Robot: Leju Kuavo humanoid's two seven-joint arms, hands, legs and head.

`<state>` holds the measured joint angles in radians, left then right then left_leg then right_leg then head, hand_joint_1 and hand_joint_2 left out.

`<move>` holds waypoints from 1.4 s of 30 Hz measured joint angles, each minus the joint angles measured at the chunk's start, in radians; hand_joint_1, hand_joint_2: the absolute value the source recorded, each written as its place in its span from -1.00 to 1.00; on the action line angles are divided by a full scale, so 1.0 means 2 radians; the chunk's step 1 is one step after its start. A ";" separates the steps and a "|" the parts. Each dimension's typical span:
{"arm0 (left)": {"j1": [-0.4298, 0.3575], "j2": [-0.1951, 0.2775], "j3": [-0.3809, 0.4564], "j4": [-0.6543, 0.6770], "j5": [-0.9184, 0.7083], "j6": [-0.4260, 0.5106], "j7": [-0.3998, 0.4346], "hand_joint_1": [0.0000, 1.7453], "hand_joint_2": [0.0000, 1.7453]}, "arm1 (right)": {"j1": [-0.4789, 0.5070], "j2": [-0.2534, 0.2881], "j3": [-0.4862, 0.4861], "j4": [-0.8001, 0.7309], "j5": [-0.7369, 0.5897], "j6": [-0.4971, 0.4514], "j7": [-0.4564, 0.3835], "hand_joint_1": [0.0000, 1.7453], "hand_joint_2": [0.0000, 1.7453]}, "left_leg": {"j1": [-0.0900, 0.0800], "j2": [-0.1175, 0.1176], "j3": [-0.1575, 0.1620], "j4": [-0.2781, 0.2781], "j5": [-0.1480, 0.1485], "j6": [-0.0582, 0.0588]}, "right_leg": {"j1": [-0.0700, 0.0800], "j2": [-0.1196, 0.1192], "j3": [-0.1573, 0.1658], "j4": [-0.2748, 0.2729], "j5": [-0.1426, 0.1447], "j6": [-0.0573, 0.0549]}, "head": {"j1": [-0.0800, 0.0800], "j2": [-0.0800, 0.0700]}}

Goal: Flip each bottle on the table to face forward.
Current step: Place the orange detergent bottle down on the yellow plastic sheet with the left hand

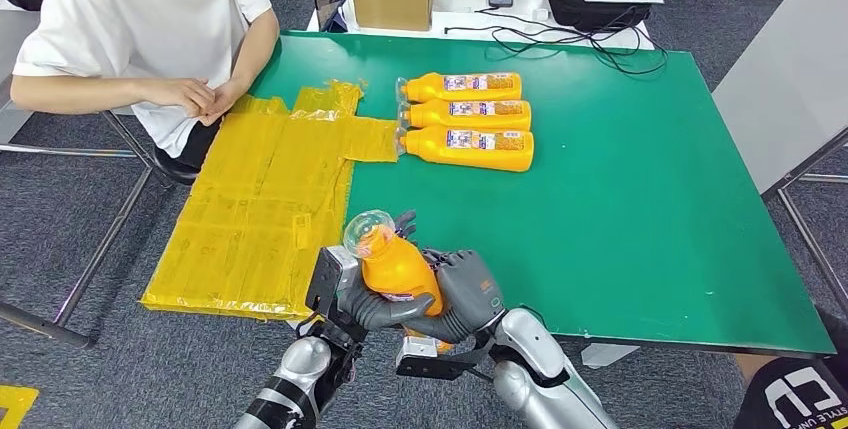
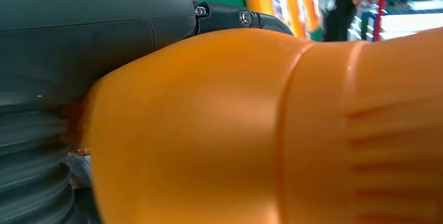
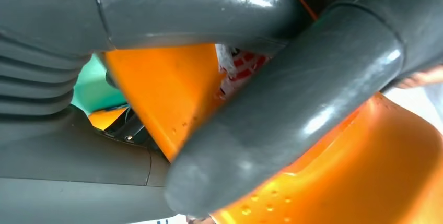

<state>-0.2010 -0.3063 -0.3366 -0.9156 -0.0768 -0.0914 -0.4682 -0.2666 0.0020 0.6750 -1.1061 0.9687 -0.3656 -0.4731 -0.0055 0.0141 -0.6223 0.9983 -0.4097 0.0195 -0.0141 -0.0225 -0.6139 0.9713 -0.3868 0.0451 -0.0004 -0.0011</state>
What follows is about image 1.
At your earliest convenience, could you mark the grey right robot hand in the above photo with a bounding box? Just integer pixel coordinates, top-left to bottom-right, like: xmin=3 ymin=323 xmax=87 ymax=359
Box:
xmin=404 ymin=248 xmax=506 ymax=346

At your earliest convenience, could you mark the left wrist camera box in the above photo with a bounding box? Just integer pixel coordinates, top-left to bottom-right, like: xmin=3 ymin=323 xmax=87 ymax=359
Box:
xmin=304 ymin=245 xmax=364 ymax=325

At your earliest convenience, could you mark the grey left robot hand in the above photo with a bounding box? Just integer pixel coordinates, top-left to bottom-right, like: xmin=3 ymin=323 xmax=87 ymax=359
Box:
xmin=334 ymin=210 xmax=437 ymax=348

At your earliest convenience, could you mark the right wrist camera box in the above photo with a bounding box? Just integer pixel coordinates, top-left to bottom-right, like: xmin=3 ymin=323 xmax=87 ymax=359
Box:
xmin=395 ymin=336 xmax=495 ymax=381

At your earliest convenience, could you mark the orange detergent bottle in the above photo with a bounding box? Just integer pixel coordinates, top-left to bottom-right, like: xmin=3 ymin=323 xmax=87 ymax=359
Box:
xmin=396 ymin=72 xmax=523 ymax=104
xmin=396 ymin=124 xmax=535 ymax=174
xmin=342 ymin=209 xmax=455 ymax=356
xmin=396 ymin=99 xmax=533 ymax=132

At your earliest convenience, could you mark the person's left hand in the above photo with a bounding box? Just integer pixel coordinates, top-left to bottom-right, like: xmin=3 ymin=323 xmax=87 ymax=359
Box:
xmin=197 ymin=78 xmax=248 ymax=128

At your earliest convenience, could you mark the person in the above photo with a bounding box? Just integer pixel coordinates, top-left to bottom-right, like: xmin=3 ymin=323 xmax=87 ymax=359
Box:
xmin=731 ymin=309 xmax=848 ymax=429
xmin=9 ymin=0 xmax=282 ymax=172

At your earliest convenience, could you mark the black cable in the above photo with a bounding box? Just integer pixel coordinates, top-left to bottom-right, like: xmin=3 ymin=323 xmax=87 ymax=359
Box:
xmin=442 ymin=7 xmax=669 ymax=76

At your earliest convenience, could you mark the grey side table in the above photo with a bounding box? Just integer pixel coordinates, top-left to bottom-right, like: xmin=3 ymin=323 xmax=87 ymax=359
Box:
xmin=712 ymin=0 xmax=848 ymax=318

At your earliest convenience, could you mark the yellow taped cardboard mat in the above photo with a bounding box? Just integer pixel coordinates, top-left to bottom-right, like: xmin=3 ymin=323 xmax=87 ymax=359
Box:
xmin=140 ymin=80 xmax=401 ymax=323

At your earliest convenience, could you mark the person's right hand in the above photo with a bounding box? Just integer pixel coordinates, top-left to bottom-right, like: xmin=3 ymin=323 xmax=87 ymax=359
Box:
xmin=142 ymin=78 xmax=218 ymax=119

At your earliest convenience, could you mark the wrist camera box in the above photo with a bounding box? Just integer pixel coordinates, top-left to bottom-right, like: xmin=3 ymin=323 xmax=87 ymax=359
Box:
xmin=395 ymin=336 xmax=495 ymax=381
xmin=304 ymin=245 xmax=364 ymax=325

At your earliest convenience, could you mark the steel workbench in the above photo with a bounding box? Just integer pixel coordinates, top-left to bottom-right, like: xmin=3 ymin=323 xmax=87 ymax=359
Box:
xmin=0 ymin=8 xmax=164 ymax=351

